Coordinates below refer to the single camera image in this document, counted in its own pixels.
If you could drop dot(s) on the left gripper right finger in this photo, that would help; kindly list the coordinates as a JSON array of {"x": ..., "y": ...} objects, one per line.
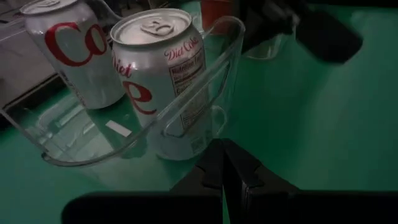
[{"x": 280, "y": 208}]

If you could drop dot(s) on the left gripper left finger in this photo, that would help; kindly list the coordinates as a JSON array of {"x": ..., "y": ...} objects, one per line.
[{"x": 186, "y": 208}]

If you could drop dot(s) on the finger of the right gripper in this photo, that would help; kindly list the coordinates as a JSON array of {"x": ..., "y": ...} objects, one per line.
[
  {"x": 329, "y": 39},
  {"x": 264, "y": 21}
]

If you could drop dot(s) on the clear plastic bin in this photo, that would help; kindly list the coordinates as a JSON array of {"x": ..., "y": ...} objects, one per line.
[
  {"x": 264, "y": 51},
  {"x": 93, "y": 143}
]

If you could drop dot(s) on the red soda can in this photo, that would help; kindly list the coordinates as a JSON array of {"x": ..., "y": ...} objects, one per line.
[{"x": 216, "y": 12}]

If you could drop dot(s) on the silver Diet Coke can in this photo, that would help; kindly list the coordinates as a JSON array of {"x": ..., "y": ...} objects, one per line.
[
  {"x": 149, "y": 77},
  {"x": 71, "y": 46}
]

